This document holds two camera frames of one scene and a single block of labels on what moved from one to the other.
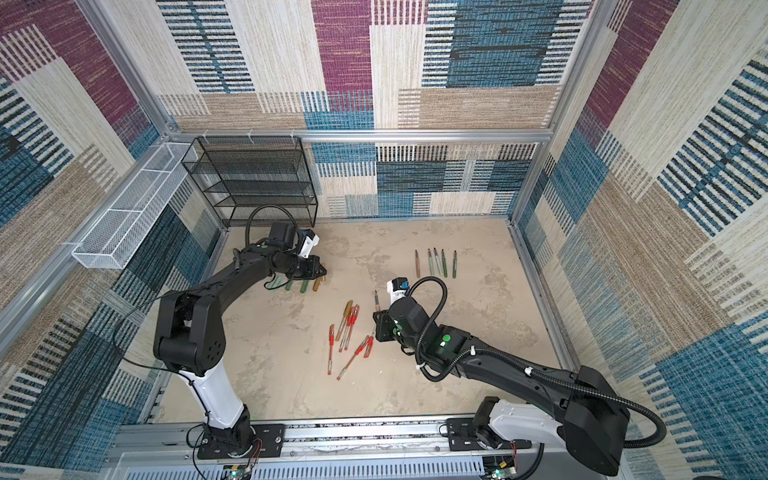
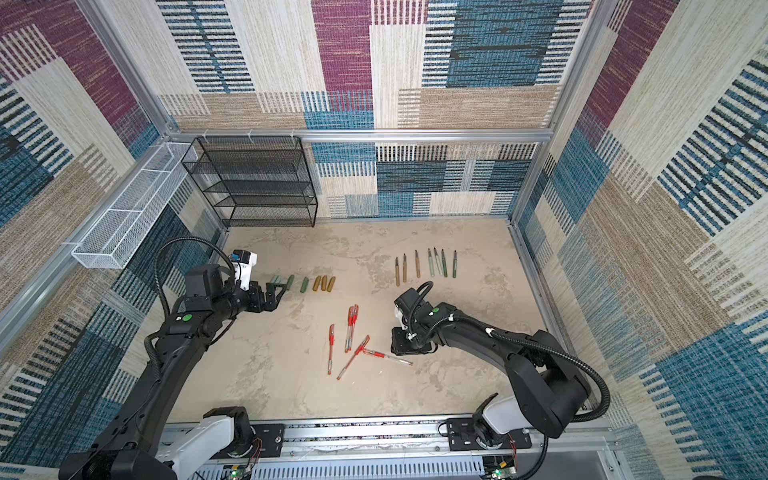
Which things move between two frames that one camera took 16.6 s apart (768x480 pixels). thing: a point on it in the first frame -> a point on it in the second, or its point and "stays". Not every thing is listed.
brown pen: [344, 319] -> [397, 273]
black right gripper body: [387, 324] -> [409, 342]
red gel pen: [331, 344] stays
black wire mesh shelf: [254, 181] stays
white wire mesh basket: [114, 236] stays
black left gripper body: [301, 268] -> [255, 305]
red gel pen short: [369, 346] -> [388, 357]
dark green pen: [444, 263] stays
